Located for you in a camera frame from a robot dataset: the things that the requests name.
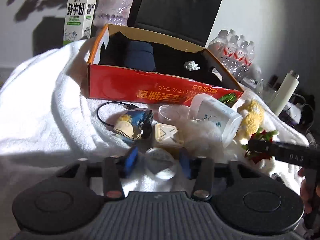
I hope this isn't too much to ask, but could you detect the round white lidded tin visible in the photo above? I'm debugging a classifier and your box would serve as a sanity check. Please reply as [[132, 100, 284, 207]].
[[144, 147, 177, 181]]

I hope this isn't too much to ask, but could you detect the black paper shopping bag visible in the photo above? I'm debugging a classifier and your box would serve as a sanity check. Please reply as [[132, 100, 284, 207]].
[[135, 0, 222, 47]]

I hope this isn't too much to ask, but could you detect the red orange cardboard box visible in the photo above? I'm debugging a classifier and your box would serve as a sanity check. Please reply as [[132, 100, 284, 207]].
[[87, 24, 244, 107]]

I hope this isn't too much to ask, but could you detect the white green milk carton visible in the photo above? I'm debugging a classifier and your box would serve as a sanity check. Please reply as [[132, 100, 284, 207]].
[[63, 0, 97, 46]]

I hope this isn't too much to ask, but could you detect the white fluffy blanket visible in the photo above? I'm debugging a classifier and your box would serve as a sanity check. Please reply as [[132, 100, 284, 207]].
[[0, 38, 311, 205]]

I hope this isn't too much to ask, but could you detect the cream square box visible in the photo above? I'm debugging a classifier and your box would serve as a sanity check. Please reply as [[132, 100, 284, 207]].
[[152, 123, 184, 148]]

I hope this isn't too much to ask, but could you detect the red artificial rose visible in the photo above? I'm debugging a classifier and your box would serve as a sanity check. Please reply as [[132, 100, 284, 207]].
[[242, 127, 279, 164]]

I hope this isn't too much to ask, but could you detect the pack of water bottles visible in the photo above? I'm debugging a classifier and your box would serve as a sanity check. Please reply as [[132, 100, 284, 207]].
[[208, 29, 255, 81]]

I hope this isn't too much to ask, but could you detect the clear plastic cup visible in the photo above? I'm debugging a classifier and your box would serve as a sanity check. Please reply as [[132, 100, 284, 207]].
[[158, 105, 187, 125]]

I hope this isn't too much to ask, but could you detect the silver foil ball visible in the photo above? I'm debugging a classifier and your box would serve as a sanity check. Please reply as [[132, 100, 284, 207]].
[[184, 60, 201, 72]]

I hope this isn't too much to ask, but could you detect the white thermos bottle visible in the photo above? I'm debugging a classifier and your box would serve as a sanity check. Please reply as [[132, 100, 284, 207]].
[[270, 70, 299, 116]]

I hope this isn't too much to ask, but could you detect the navy blue pouch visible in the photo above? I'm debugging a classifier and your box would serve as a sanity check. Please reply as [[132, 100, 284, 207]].
[[124, 41, 156, 72]]

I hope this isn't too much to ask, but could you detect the frosted glass flower vase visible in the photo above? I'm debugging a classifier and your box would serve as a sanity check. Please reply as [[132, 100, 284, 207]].
[[93, 0, 133, 28]]

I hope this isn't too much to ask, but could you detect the yellow plush toy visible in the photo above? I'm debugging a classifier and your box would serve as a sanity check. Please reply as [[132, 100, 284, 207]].
[[235, 100, 265, 145]]

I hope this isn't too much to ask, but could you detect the translucent white plastic container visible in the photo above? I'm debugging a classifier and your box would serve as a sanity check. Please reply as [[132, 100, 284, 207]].
[[188, 94, 242, 147]]

